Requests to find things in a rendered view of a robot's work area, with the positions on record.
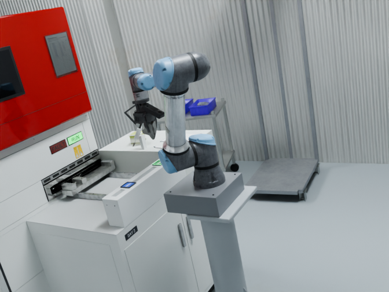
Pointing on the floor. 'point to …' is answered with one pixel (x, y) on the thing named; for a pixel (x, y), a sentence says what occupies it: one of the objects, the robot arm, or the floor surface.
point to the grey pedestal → (225, 245)
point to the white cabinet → (127, 255)
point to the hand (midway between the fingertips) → (154, 137)
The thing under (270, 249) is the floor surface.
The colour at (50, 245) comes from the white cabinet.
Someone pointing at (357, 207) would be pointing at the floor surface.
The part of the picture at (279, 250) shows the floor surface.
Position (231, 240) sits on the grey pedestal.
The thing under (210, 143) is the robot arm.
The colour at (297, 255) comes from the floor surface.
